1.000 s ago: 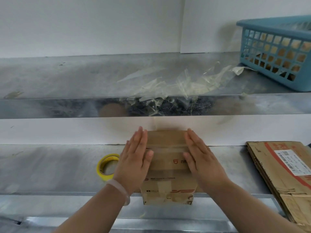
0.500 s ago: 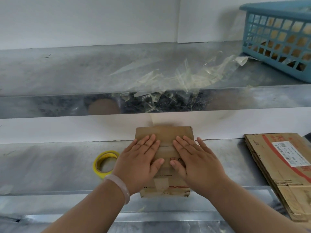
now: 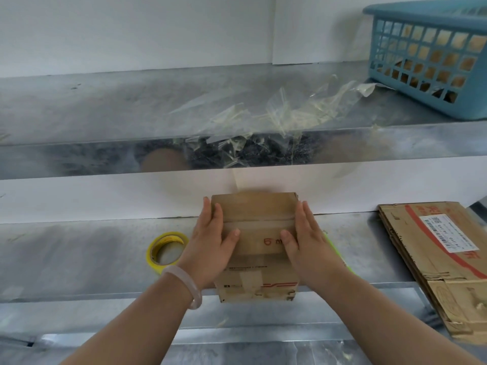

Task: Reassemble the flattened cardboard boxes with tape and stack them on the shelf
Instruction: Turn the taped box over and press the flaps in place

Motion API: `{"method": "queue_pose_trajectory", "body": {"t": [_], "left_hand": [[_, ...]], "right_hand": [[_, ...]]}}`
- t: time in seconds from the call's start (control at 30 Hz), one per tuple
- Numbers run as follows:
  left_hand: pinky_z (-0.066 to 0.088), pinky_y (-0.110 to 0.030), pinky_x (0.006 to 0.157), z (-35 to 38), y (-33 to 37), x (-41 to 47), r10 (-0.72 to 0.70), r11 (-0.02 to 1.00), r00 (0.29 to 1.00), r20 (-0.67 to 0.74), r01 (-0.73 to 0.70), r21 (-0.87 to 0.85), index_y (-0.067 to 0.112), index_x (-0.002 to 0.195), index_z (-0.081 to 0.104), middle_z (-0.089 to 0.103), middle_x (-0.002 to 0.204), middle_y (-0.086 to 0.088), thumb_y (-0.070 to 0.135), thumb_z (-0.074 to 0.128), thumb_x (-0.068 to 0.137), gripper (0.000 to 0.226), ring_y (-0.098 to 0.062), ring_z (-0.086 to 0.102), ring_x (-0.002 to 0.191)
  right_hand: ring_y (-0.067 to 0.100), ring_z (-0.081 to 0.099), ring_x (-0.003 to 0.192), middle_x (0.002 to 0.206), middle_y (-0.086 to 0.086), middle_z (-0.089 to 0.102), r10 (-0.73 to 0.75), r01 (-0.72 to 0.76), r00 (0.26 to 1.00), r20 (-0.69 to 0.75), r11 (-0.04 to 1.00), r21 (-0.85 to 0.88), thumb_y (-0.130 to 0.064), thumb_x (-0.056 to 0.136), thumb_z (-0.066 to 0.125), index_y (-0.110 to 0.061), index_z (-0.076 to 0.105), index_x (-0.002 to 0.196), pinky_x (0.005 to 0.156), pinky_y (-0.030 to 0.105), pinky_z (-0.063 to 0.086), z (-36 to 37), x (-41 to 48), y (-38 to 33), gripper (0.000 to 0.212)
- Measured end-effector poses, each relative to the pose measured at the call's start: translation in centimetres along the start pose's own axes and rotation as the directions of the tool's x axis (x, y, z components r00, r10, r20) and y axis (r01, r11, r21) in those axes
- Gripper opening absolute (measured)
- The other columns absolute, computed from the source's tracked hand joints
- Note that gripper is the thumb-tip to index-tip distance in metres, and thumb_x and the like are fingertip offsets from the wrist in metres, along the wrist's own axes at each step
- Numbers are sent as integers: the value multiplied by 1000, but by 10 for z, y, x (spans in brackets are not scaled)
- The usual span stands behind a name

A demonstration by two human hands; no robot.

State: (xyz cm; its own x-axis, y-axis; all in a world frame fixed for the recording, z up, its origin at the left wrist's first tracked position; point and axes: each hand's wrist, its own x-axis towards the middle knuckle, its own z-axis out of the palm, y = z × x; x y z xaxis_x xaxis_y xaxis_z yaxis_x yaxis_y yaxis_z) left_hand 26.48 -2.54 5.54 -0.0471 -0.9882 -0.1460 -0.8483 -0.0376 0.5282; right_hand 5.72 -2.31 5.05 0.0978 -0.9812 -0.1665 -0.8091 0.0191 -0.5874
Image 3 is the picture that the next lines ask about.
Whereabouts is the person's left hand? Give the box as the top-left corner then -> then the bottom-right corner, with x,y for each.
177,196 -> 241,291

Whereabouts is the person's right hand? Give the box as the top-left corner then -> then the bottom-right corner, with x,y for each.
280,201 -> 349,291

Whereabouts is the green utility knife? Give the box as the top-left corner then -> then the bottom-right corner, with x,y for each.
323,231 -> 355,274

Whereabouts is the yellow tape roll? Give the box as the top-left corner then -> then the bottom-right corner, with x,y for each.
146,231 -> 190,275

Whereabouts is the large red-printed cardboard box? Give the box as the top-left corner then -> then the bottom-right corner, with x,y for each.
210,192 -> 301,304

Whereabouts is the white-labelled cardboard box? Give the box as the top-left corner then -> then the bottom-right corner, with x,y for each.
377,202 -> 487,343

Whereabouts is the person's left forearm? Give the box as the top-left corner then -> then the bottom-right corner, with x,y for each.
60,275 -> 193,365

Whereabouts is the person's right forearm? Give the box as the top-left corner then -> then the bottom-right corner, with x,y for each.
318,269 -> 484,365

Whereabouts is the pile of clear tape scraps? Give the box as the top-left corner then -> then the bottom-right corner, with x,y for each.
169,74 -> 389,170

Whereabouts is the blue plastic basket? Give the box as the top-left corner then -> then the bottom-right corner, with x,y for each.
362,0 -> 487,121

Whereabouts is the pile of assorted small items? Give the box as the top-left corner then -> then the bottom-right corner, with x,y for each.
380,24 -> 487,103

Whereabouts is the white bangle bracelet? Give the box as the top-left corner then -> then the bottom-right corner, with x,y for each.
161,266 -> 203,310

